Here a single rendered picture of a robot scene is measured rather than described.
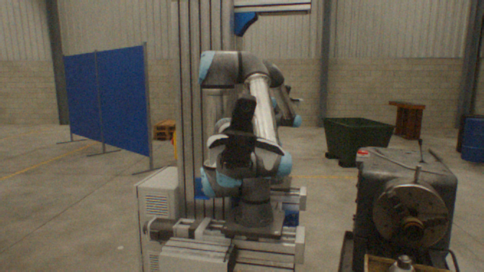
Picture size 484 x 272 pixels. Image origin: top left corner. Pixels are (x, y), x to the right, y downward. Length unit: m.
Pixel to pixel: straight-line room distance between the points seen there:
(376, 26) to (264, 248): 11.35
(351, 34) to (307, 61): 1.76
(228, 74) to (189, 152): 0.46
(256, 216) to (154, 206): 0.52
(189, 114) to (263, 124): 0.50
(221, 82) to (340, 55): 10.84
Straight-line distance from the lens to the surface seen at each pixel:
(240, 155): 0.70
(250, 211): 1.21
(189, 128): 1.39
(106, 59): 7.34
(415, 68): 12.60
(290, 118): 1.84
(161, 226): 1.40
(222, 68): 1.09
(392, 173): 1.79
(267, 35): 11.62
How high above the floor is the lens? 1.71
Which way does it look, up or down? 11 degrees down
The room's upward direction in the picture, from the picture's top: straight up
